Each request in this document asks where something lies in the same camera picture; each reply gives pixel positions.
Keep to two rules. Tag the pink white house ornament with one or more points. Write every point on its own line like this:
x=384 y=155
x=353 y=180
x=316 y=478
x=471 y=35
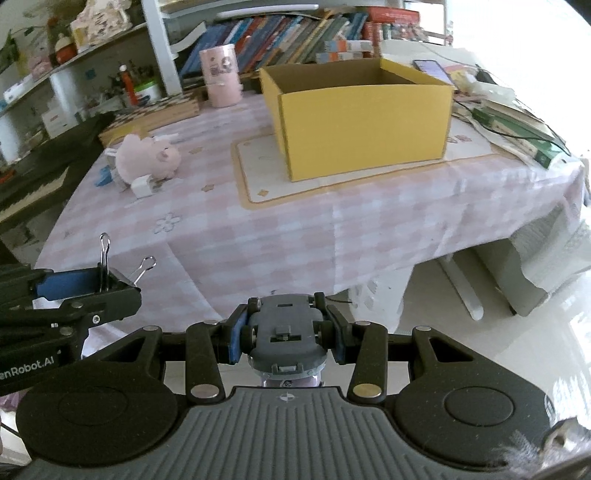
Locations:
x=101 y=21

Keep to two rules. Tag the row of books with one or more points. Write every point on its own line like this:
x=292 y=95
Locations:
x=277 y=41

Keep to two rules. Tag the thick pale book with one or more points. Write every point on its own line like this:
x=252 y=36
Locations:
x=512 y=113

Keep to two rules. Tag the white jar green rim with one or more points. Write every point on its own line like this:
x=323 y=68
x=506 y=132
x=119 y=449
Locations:
x=148 y=92

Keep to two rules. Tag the pink plush toy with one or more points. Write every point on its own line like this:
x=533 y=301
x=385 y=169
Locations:
x=147 y=159

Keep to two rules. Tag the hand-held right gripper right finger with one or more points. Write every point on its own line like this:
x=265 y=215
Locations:
x=339 y=344

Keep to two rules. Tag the orange white small box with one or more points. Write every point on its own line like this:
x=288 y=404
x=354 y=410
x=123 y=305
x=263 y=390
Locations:
x=348 y=46
x=339 y=57

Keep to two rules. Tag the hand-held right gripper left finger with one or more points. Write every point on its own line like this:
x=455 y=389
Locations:
x=233 y=339

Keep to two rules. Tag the black binder clip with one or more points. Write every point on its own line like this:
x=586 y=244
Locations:
x=105 y=277

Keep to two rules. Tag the green book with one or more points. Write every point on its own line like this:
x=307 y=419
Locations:
x=531 y=141

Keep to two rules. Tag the grey fuzzy sleeve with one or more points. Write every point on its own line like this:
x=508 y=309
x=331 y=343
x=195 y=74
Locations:
x=521 y=454

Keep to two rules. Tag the white charger plug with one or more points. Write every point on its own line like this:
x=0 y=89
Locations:
x=142 y=187

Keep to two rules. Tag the blue correction tape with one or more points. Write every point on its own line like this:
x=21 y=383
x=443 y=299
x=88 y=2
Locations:
x=104 y=177

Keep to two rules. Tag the white furniture leg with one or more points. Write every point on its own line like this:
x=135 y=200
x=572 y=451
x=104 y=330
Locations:
x=464 y=290

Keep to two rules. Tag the cream orange-bordered placemat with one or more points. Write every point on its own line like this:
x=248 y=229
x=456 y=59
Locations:
x=258 y=170

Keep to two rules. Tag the red white figurine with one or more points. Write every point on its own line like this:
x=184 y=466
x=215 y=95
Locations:
x=64 y=50

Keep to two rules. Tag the white plastic basket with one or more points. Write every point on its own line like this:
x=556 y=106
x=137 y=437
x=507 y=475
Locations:
x=383 y=300

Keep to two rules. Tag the red bottle white cap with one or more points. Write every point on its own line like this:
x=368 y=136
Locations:
x=128 y=87

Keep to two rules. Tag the grey toy car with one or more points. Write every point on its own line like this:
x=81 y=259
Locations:
x=284 y=332

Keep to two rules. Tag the yellow cardboard box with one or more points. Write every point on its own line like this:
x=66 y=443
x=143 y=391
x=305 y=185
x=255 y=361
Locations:
x=360 y=124

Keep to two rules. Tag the red printed box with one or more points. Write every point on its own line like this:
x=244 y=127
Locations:
x=392 y=23

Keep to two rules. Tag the black piano keyboard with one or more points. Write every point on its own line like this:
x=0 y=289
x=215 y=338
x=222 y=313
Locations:
x=46 y=166

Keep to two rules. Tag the smartphone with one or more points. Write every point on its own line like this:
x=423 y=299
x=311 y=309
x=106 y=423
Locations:
x=434 y=69

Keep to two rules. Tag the pink cylindrical container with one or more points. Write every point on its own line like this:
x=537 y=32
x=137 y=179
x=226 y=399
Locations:
x=221 y=87

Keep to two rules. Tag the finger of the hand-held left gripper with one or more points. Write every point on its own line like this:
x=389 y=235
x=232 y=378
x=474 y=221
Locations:
x=64 y=282
x=111 y=302

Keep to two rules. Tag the bunch of pens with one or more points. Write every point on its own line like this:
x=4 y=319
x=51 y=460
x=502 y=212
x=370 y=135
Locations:
x=138 y=74

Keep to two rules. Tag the white box red label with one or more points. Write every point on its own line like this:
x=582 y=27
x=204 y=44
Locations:
x=59 y=122

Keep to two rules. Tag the white bookshelf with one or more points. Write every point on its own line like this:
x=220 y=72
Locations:
x=159 y=46

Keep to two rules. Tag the wooden chessboard box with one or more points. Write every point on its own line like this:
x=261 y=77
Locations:
x=152 y=117

